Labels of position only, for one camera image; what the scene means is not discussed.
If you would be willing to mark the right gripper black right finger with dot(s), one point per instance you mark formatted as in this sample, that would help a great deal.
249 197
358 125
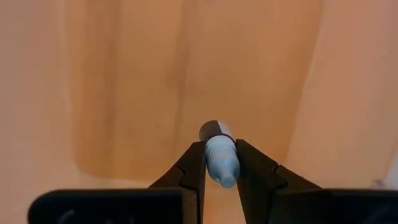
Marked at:
258 174

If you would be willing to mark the orange translucent plastic bin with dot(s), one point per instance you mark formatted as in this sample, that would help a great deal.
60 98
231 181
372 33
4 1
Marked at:
140 93

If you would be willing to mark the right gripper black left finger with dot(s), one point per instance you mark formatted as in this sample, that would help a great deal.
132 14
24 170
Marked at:
186 174

